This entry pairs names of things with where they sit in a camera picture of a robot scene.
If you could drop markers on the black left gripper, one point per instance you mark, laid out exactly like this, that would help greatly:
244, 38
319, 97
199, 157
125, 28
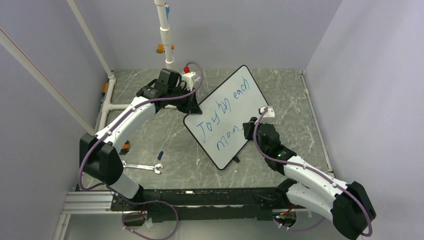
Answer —
191, 106

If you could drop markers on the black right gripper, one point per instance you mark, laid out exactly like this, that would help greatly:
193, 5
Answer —
249, 127

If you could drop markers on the white whiteboard black frame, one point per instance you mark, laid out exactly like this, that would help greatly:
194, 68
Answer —
219, 129

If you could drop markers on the blue marker cap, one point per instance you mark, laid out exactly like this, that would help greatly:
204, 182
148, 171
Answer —
160, 155

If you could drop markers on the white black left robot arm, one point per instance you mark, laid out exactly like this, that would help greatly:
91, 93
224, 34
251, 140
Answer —
99, 152

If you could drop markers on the orange knob on pipe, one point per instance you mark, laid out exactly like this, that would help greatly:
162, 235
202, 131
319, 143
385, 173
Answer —
159, 49

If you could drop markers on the silver open-end wrench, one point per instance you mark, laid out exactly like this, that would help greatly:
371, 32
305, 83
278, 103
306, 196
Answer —
155, 168

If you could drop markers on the orange black small tool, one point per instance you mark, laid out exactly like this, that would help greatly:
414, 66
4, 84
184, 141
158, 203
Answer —
105, 89

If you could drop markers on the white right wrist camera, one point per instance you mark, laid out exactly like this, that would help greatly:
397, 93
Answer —
267, 112

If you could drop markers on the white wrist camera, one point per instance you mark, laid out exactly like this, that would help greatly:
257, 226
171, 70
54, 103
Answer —
189, 79
267, 112

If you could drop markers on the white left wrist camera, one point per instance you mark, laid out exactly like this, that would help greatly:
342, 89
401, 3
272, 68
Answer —
189, 79

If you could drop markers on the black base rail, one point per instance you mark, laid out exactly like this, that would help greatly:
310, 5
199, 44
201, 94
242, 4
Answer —
260, 203

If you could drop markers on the white pvc pipe frame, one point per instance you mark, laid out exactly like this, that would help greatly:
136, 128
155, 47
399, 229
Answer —
106, 106

